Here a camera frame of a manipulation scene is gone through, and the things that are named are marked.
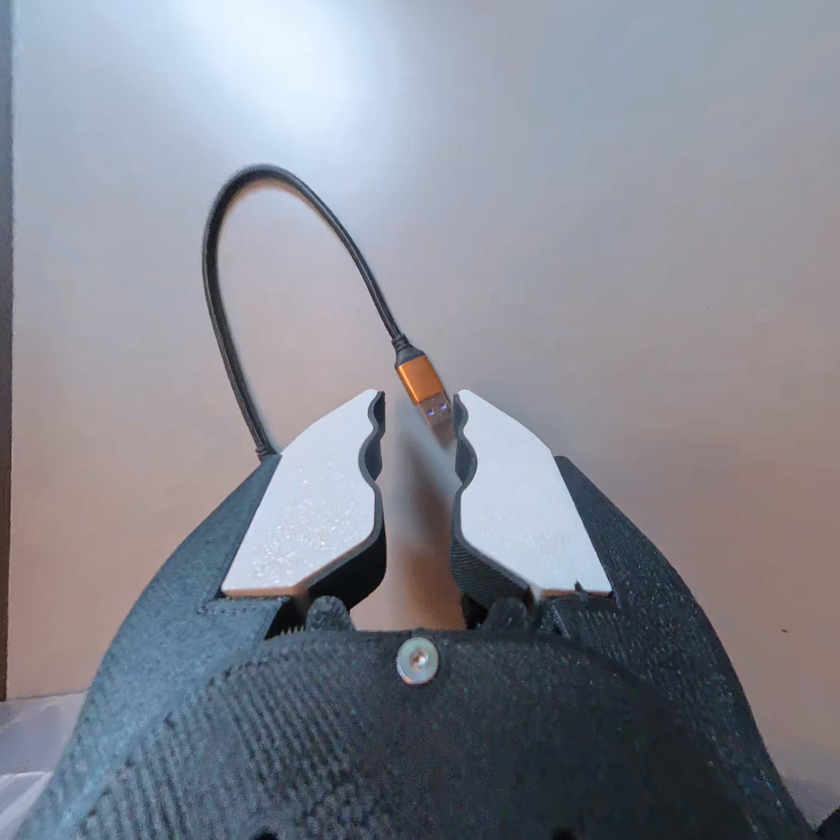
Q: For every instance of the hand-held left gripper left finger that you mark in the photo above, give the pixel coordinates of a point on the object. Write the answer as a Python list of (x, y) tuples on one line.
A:
[(308, 512)]

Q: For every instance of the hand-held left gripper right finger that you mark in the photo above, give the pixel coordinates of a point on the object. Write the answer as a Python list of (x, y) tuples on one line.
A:
[(525, 512)]

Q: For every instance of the clear plastic bin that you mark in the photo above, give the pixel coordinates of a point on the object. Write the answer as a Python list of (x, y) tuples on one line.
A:
[(26, 754)]

